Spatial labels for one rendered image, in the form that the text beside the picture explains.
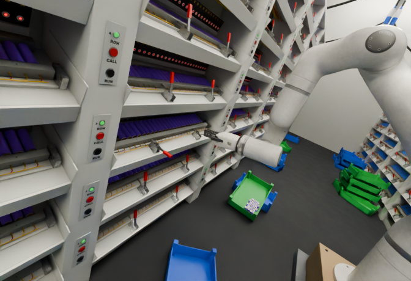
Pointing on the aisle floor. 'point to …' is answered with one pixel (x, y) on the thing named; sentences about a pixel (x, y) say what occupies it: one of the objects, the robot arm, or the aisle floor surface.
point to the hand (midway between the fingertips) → (209, 133)
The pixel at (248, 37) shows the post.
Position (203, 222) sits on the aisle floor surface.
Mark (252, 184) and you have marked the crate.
